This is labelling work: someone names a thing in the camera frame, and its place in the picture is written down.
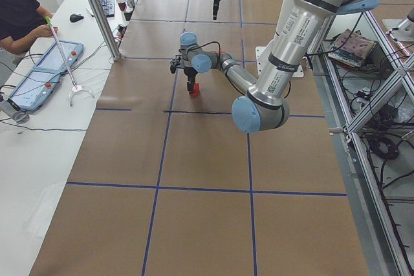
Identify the black computer mouse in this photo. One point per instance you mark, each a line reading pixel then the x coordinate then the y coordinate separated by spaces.
pixel 75 18

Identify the seated person black shirt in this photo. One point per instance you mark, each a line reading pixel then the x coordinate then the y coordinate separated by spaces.
pixel 22 23

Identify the teach pendant far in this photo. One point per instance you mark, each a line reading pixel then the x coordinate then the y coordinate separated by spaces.
pixel 52 61

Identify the teach pendant near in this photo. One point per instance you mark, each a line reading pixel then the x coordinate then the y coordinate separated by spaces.
pixel 34 89

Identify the center blue tape line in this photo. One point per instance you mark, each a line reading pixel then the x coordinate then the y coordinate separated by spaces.
pixel 158 189

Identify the aluminium frame post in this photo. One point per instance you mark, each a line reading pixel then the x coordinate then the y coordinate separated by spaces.
pixel 105 29

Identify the reacher grabber stick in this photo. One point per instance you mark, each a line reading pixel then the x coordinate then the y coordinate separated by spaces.
pixel 76 88

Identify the red block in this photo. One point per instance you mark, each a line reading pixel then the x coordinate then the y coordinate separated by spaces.
pixel 196 90

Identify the folded cloth pile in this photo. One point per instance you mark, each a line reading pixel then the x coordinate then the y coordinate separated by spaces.
pixel 351 48

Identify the teach pendant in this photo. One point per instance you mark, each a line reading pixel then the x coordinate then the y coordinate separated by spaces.
pixel 52 61
pixel 34 89

